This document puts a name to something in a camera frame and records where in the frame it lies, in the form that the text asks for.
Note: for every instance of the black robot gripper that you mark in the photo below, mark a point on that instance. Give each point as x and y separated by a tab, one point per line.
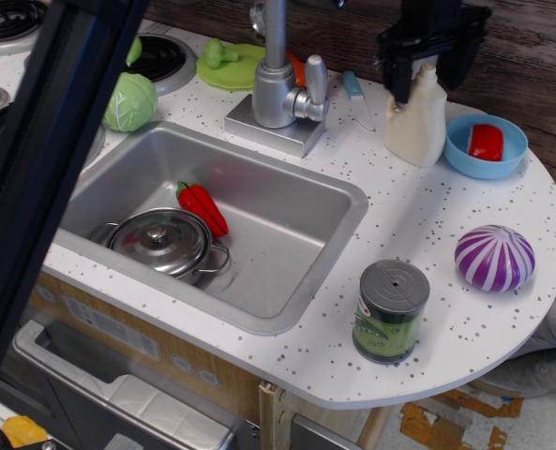
450	29

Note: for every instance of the cream detergent bottle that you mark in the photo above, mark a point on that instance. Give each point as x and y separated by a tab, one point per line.
416	131

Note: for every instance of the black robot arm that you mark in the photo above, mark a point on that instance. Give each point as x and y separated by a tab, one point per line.
67	85

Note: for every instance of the silver toy sink basin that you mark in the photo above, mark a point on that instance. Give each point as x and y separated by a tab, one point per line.
287	225

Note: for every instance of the red toy food slice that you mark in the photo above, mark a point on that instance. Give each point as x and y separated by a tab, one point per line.
486	142

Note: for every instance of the light blue bowl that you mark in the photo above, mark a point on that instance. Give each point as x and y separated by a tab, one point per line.
457	135

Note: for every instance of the orange toy carrot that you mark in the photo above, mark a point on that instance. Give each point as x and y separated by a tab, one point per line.
298	69

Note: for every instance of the silver toy faucet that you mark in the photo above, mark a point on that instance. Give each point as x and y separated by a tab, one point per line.
279	113

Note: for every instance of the green toy plate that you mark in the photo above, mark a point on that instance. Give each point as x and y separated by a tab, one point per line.
238	75

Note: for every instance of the purple white striped onion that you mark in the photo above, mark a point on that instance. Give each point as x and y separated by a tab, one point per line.
495	258

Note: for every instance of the green toy broccoli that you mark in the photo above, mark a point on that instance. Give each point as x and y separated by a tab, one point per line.
215	53

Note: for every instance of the green labelled toy can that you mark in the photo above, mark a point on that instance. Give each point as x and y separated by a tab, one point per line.
392	298

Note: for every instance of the back right black burner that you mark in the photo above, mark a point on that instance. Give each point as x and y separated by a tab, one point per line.
166	61

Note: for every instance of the red toy chili pepper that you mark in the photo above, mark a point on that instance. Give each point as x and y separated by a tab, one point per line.
196	199

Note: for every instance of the small green toy pear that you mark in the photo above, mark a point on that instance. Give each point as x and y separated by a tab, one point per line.
134	52

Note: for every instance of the green toy cabbage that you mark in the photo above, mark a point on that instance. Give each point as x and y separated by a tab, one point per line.
133	103

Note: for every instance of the steel pot with lid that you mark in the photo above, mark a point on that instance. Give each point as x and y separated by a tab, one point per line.
172	241

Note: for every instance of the back left black burner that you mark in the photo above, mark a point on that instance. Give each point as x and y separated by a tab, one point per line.
20	21

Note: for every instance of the blue handled toy knife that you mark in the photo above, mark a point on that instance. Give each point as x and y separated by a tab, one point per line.
357	99

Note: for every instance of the silver oven door handle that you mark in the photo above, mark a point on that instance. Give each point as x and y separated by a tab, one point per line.
110	408

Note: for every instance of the yellow object with black cable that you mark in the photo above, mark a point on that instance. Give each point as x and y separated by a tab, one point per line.
19	431

